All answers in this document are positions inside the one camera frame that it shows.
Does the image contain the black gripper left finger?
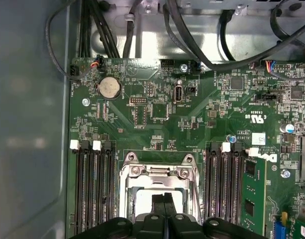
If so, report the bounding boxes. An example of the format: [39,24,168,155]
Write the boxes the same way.
[69,193,166,239]

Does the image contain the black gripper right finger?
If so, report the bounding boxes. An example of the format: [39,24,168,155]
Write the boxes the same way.
[165,193,265,239]

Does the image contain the CPU silver top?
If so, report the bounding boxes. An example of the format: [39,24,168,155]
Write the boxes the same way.
[134,187,190,216]

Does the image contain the wire locking lever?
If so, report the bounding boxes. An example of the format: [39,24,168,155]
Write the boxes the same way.
[191,169,203,221]

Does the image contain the metal socket cover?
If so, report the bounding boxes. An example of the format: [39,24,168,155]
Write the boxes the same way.
[121,167,197,220]

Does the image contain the RAM slot black clips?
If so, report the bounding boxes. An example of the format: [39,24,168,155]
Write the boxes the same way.
[103,141,117,222]
[205,142,219,220]
[80,140,95,232]
[230,143,245,229]

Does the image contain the CPU socket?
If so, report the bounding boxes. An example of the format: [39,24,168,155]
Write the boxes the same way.
[118,151,202,225]

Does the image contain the RAM slot white clips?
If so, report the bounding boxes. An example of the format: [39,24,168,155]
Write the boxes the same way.
[218,142,232,224]
[70,139,86,236]
[244,146,262,160]
[92,141,106,227]

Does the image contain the blue expansion slot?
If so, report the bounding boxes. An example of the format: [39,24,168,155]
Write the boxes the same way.
[273,211,292,239]

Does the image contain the green RAM stick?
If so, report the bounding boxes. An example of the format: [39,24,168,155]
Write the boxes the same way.
[241,158,268,239]

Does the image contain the green motherboard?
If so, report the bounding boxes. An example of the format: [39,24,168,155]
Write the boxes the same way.
[66,57,305,239]

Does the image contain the internal USB port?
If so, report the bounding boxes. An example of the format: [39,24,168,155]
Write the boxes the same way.
[173,79,185,104]

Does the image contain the coin cell battery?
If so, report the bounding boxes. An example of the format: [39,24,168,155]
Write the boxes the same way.
[96,76,122,100]

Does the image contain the black PC case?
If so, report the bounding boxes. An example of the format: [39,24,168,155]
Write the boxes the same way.
[0,0,305,239]

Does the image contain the silver drive cage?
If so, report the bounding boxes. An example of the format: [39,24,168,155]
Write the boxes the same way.
[138,0,305,12]

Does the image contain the thick black cable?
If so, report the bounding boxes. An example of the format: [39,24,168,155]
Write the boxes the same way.
[199,21,305,72]

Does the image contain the black cable with clip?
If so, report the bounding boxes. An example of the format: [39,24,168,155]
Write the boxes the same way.
[121,0,144,59]

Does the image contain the flat black cable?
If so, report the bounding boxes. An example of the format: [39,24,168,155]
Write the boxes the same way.
[164,0,203,72]

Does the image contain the black power cable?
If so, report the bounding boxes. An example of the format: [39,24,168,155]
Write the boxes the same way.
[91,0,121,59]
[79,0,93,59]

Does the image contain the black looped cable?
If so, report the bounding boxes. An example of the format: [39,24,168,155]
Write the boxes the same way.
[218,9,239,62]

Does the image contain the thin black fan wire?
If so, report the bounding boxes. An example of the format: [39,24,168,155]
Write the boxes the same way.
[44,0,100,81]

